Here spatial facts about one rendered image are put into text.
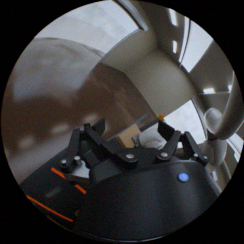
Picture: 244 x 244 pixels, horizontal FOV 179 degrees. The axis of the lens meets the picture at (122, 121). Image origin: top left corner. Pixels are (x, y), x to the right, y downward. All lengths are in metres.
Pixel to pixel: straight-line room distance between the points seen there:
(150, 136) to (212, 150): 0.57
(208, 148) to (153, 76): 6.66
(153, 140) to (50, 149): 1.28
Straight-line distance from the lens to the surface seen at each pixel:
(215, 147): 0.47
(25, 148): 1.40
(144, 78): 6.99
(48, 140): 1.37
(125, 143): 0.77
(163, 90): 6.67
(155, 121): 1.68
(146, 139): 0.81
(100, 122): 0.17
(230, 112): 0.18
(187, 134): 0.15
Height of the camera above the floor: 1.30
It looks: 31 degrees down
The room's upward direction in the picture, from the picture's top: 55 degrees clockwise
